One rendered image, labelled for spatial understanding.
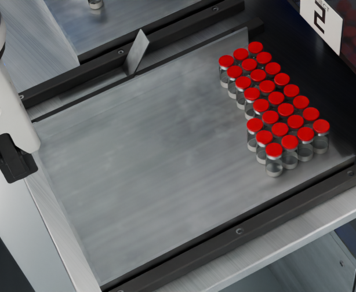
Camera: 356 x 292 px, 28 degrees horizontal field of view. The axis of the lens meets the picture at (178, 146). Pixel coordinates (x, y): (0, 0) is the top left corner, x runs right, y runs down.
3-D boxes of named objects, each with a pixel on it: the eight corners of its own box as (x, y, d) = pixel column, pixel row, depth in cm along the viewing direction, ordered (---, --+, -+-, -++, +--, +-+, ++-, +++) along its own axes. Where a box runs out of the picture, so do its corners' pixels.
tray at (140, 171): (247, 43, 105) (246, 26, 102) (353, 171, 90) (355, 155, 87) (29, 144, 99) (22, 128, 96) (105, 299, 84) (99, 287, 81)
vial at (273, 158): (277, 160, 92) (276, 139, 88) (286, 172, 91) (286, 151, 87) (262, 168, 92) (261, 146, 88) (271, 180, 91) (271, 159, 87)
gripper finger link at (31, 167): (28, 148, 64) (48, 189, 69) (16, 123, 65) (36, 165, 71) (-6, 164, 63) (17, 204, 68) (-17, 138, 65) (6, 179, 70)
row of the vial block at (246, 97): (231, 74, 101) (229, 51, 98) (301, 164, 91) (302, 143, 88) (217, 80, 101) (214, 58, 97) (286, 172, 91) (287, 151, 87)
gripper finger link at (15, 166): (28, 178, 60) (25, 167, 65) (-14, 92, 58) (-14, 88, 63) (15, 184, 60) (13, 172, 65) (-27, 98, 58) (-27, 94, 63)
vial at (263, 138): (268, 148, 93) (267, 126, 90) (276, 160, 92) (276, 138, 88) (253, 155, 93) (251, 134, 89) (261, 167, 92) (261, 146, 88)
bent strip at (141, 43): (147, 57, 106) (141, 28, 101) (156, 70, 104) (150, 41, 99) (58, 96, 103) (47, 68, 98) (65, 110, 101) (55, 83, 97)
